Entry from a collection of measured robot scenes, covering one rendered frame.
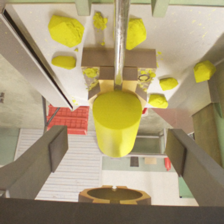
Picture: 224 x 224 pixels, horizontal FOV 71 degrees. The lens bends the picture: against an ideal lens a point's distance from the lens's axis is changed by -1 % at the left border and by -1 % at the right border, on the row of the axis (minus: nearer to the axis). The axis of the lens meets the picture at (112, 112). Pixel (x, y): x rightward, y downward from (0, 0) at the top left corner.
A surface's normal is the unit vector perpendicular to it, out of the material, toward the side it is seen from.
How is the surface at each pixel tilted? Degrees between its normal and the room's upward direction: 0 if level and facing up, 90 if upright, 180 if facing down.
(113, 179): 90
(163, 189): 90
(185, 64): 0
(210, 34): 0
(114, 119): 106
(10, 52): 0
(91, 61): 90
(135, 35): 29
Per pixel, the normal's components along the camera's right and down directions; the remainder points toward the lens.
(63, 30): -0.09, 0.77
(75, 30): 0.85, 0.05
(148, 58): -0.01, -0.32
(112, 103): 0.00, -0.57
